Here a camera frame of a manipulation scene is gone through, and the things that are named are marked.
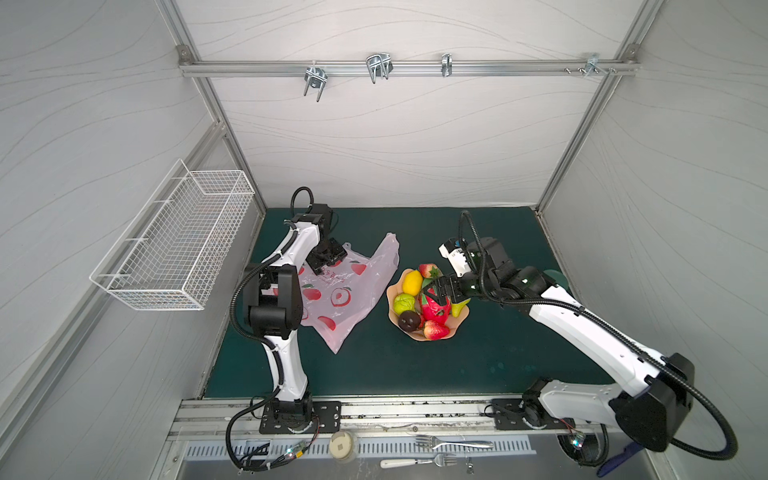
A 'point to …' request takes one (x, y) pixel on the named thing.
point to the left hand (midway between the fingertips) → (340, 257)
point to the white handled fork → (441, 460)
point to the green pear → (457, 308)
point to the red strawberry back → (430, 270)
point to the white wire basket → (171, 254)
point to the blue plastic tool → (628, 452)
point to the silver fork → (432, 440)
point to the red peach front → (435, 331)
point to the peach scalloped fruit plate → (396, 288)
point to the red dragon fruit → (436, 313)
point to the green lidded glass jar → (557, 278)
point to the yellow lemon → (412, 283)
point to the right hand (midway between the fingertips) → (441, 277)
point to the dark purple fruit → (409, 320)
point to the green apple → (403, 302)
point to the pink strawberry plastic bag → (333, 300)
